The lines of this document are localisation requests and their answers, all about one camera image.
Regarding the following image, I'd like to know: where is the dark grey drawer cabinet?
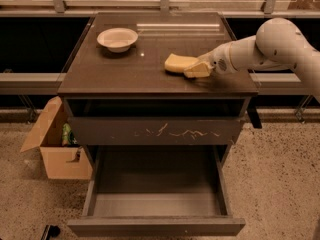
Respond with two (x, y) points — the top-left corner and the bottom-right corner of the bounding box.
(57, 11), (259, 157)

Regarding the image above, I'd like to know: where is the open cardboard box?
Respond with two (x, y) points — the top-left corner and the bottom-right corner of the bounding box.
(21, 97), (93, 180)

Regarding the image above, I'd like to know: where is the black object on floor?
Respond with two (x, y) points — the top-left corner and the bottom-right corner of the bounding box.
(41, 225), (61, 240)

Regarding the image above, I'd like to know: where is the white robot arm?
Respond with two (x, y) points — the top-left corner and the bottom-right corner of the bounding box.
(183, 18), (320, 102)

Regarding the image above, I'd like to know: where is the metal window railing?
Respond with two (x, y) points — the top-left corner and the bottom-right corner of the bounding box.
(1, 0), (320, 95)

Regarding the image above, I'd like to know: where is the white bowl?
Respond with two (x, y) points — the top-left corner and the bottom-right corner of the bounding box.
(97, 28), (138, 53)

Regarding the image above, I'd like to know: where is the green snack bag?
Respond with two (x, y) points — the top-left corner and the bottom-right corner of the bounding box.
(61, 123), (77, 146)

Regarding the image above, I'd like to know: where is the yellow sponge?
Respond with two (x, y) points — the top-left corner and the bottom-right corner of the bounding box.
(164, 53), (199, 73)

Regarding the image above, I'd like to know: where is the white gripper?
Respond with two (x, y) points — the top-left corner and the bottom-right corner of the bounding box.
(184, 43), (238, 78)

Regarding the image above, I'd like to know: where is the open grey middle drawer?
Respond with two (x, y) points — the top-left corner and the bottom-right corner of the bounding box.
(68, 146), (245, 237)

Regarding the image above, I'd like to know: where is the scratched grey top drawer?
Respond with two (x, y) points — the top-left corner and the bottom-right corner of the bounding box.
(68, 117), (243, 145)

